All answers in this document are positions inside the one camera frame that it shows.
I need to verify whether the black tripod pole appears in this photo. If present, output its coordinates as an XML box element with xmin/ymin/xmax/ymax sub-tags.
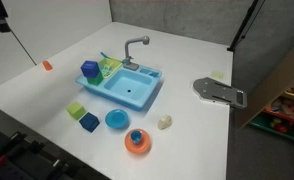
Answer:
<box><xmin>226</xmin><ymin>0</ymin><xmax>266</xmax><ymax>53</ymax></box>

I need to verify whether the lime green cube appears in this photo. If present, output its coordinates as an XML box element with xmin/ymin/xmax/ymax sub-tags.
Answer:
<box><xmin>66</xmin><ymin>101</ymin><xmax>87</xmax><ymax>121</ymax></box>

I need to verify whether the small orange block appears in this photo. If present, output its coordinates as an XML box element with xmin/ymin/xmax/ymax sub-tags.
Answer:
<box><xmin>42</xmin><ymin>60</ymin><xmax>54</xmax><ymax>72</ymax></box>

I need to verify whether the orange plastic plate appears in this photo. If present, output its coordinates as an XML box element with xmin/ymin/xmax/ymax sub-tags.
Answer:
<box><xmin>124</xmin><ymin>128</ymin><xmax>152</xmax><ymax>155</ymax></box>

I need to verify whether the grey toy faucet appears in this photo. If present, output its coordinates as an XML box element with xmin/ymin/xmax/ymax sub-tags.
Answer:
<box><xmin>121</xmin><ymin>35</ymin><xmax>151</xmax><ymax>71</ymax></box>

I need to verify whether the navy blue cube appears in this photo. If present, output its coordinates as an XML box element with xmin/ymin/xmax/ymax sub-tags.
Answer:
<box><xmin>78</xmin><ymin>112</ymin><xmax>101</xmax><ymax>134</ymax></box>

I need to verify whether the black equipment frame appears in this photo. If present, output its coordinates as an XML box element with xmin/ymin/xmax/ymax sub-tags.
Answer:
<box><xmin>0</xmin><ymin>123</ymin><xmax>111</xmax><ymax>180</ymax></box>

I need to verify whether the cream toy bottle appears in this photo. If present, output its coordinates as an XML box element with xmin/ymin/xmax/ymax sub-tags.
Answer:
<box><xmin>157</xmin><ymin>114</ymin><xmax>173</xmax><ymax>131</ymax></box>

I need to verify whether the yellow-green dish drying rack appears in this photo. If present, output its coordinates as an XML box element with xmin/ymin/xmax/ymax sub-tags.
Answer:
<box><xmin>97</xmin><ymin>57</ymin><xmax>124</xmax><ymax>80</ymax></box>

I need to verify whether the blue plastic plate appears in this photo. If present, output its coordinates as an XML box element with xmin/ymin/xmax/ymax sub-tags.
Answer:
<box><xmin>104</xmin><ymin>108</ymin><xmax>130</xmax><ymax>130</ymax></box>

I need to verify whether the royal blue cube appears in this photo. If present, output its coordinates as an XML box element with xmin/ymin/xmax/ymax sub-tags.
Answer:
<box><xmin>80</xmin><ymin>60</ymin><xmax>100</xmax><ymax>80</ymax></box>

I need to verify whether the grey metal mounting plate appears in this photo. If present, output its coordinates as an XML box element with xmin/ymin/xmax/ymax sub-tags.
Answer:
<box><xmin>192</xmin><ymin>76</ymin><xmax>248</xmax><ymax>110</ymax></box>

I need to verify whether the light blue toy sink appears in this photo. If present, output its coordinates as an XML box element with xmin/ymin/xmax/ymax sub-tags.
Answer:
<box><xmin>75</xmin><ymin>57</ymin><xmax>164</xmax><ymax>112</ymax></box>

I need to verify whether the blue plastic cup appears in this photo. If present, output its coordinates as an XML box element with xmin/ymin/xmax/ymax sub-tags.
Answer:
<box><xmin>130</xmin><ymin>130</ymin><xmax>143</xmax><ymax>146</ymax></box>

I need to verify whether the blue toy utensil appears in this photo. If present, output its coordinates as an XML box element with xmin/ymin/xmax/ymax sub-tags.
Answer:
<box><xmin>100</xmin><ymin>51</ymin><xmax>121</xmax><ymax>64</ymax></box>

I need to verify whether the dark green cube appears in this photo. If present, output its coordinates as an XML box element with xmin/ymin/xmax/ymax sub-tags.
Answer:
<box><xmin>86</xmin><ymin>71</ymin><xmax>105</xmax><ymax>87</ymax></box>

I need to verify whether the pale yellow-green sticky note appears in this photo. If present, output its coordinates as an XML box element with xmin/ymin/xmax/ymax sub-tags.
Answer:
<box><xmin>210</xmin><ymin>70</ymin><xmax>225</xmax><ymax>80</ymax></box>

